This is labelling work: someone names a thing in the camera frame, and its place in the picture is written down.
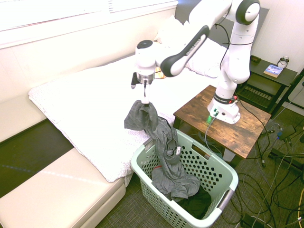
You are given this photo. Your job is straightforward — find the white window blinds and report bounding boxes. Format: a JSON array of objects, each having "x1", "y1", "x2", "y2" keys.
[{"x1": 0, "y1": 0, "x2": 179, "y2": 32}]

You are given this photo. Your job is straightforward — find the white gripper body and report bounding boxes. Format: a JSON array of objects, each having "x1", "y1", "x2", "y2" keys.
[{"x1": 142, "y1": 82, "x2": 151, "y2": 103}]

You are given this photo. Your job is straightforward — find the blue paperback book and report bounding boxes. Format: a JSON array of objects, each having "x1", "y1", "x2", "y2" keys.
[{"x1": 263, "y1": 64, "x2": 284, "y2": 78}]

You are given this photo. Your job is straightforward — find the yellow white patterned bolster pillow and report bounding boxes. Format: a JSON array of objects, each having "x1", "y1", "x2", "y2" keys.
[{"x1": 154, "y1": 66, "x2": 167, "y2": 79}]

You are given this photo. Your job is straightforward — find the yellow floor cable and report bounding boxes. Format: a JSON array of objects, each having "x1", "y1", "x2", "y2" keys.
[{"x1": 297, "y1": 189, "x2": 304, "y2": 223}]

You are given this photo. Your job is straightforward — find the black nightstand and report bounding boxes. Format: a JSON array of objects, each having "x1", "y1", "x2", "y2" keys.
[{"x1": 237, "y1": 58, "x2": 298, "y2": 115}]

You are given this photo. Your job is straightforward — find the mint green laundry basket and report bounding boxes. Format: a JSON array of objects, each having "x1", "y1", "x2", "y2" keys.
[{"x1": 131, "y1": 127, "x2": 239, "y2": 228}]

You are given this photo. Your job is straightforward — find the grey shirt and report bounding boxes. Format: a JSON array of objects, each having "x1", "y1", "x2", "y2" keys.
[{"x1": 123, "y1": 99, "x2": 200, "y2": 202}]

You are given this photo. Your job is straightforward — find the grey headboard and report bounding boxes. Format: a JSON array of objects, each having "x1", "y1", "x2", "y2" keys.
[{"x1": 175, "y1": 3, "x2": 270, "y2": 49}]

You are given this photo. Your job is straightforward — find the black garment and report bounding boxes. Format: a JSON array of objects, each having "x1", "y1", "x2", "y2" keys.
[{"x1": 177, "y1": 185, "x2": 212, "y2": 220}]

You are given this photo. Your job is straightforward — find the black twin-bell alarm clock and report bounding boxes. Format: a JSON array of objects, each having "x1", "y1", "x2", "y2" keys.
[{"x1": 276, "y1": 56, "x2": 290, "y2": 70}]

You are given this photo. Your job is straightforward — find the cream upholstered bed frame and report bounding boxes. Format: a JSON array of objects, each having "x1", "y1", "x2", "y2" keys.
[{"x1": 0, "y1": 95, "x2": 49, "y2": 143}]

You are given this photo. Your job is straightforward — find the rustic wooden side table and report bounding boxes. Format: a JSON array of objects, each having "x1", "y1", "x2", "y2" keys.
[{"x1": 173, "y1": 85, "x2": 272, "y2": 168}]

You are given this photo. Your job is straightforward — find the cream upholstered bench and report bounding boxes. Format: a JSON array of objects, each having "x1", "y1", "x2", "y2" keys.
[{"x1": 0, "y1": 148, "x2": 126, "y2": 228}]

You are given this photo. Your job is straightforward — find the black power brick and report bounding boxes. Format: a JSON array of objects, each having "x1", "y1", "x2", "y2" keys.
[{"x1": 239, "y1": 213, "x2": 260, "y2": 228}]

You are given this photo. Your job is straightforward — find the thin black camera cable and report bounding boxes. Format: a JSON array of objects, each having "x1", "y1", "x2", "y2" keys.
[{"x1": 213, "y1": 13, "x2": 274, "y2": 167}]

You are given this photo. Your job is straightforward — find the white bed mattress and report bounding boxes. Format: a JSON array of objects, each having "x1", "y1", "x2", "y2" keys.
[{"x1": 28, "y1": 51, "x2": 221, "y2": 183}]

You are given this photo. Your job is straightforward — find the black camera tripod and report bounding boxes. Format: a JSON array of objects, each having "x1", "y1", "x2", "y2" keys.
[{"x1": 268, "y1": 68, "x2": 304, "y2": 172}]

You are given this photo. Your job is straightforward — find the black power adapter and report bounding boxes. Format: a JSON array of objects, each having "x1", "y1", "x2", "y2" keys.
[{"x1": 277, "y1": 125, "x2": 297, "y2": 141}]

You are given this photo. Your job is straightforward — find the thick robot base cable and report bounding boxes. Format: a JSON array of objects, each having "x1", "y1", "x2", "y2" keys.
[{"x1": 204, "y1": 111, "x2": 220, "y2": 155}]

